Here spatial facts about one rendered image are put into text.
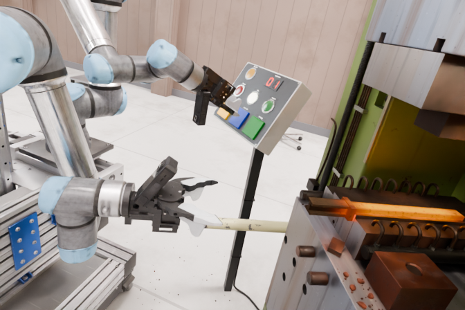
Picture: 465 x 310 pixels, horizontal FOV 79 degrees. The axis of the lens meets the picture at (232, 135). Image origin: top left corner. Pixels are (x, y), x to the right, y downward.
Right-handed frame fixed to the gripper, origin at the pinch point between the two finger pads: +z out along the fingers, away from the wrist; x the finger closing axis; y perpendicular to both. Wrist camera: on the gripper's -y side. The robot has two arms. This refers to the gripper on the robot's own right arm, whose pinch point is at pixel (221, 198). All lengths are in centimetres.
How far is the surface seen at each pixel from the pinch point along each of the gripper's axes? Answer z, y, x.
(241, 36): 54, -15, -382
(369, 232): 31.6, 0.7, 7.1
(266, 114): 18.7, -6.5, -43.9
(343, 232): 30.7, 6.4, 0.9
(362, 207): 33.0, -0.9, 0.8
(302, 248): 21.5, 11.7, 1.5
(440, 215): 54, -1, 1
